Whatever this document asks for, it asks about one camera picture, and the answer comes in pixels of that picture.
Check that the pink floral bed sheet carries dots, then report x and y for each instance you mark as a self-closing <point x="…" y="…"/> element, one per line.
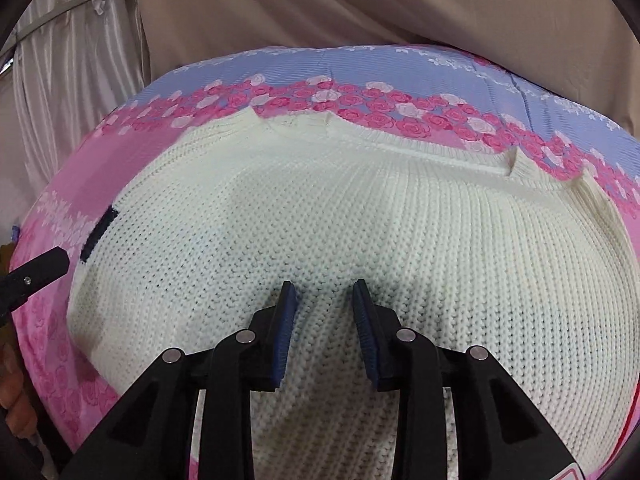
<point x="400" y="80"/>

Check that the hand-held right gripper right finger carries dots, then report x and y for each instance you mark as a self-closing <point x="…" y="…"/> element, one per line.
<point x="366" y="340"/>

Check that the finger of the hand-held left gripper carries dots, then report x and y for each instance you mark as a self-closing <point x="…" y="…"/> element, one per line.
<point x="35" y="277"/>

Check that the white red black knit sweater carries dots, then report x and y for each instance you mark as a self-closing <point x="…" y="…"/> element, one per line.
<point x="400" y="235"/>

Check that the grey curtain band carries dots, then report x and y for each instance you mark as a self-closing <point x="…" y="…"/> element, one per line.
<point x="75" y="4"/>

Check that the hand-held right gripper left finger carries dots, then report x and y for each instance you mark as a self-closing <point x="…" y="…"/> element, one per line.
<point x="286" y="340"/>

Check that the white satin curtain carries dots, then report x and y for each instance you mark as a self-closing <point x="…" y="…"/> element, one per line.
<point x="60" y="90"/>

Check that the person's left hand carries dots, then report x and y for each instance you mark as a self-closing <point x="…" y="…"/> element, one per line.
<point x="17" y="395"/>

